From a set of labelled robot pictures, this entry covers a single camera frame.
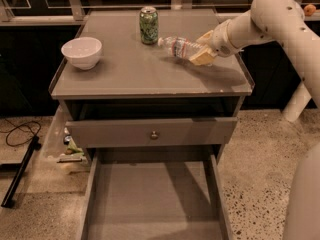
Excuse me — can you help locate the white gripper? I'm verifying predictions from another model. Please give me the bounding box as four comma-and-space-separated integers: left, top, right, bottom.
189, 20, 240, 66

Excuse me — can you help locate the clear plastic water bottle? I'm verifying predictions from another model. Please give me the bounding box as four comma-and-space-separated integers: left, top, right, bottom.
158, 37, 203, 59

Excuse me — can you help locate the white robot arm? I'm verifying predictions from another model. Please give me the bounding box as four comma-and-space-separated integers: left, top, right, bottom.
198, 0, 320, 240

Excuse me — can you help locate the grey top drawer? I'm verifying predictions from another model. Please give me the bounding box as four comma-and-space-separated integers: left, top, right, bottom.
66, 117, 237, 148

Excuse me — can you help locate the round metal drawer knob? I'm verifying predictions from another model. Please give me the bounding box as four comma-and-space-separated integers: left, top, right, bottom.
150, 131, 159, 140

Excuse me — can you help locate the open grey middle drawer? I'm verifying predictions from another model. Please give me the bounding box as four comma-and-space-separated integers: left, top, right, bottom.
76, 152, 234, 240

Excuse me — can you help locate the green soda can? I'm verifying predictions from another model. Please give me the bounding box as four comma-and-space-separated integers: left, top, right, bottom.
139, 6, 159, 45

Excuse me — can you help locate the grey cabinet with glass top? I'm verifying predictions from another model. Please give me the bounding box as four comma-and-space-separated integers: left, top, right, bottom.
50, 11, 254, 158

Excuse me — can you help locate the small orange object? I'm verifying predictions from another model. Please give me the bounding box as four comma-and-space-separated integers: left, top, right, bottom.
304, 4, 316, 16

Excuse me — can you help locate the white ceramic bowl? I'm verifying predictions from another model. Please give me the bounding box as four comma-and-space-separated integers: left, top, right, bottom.
61, 37, 102, 70

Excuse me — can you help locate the clear plastic storage bin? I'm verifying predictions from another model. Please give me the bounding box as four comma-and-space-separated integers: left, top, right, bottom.
41, 107, 90, 174

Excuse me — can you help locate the black metal floor bar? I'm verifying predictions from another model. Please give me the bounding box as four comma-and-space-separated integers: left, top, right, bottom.
1, 135, 41, 208

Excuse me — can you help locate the black cable on floor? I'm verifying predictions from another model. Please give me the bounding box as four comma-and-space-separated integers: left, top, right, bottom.
0, 117, 43, 148

